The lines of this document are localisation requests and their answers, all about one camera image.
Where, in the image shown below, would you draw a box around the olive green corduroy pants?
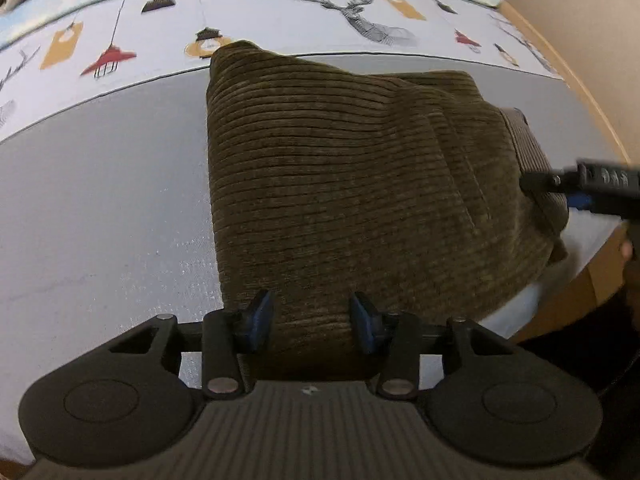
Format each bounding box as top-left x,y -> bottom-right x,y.
206,41 -> 568,364

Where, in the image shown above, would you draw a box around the grey and patterned bed sheet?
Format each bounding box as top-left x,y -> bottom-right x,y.
1,0 -> 617,463

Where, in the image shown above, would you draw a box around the wooden bed frame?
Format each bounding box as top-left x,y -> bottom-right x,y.
494,0 -> 634,346

